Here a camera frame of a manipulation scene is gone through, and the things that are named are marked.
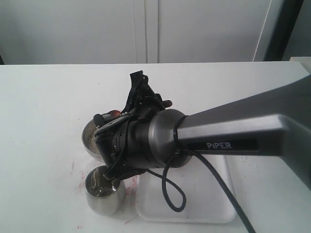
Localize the small steel cup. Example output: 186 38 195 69
85 166 126 216

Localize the white rice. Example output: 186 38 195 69
89 136 97 151

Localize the brown wooden spoon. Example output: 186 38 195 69
106 100 173 117

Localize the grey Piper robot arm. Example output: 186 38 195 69
93 71 311 186

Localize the white plastic tray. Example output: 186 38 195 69
136 157 236 224

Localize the white cabinet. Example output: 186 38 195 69
0 0 283 65

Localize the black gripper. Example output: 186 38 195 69
93 71 165 180

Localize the steel rice bowl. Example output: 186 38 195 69
81 112 122 163

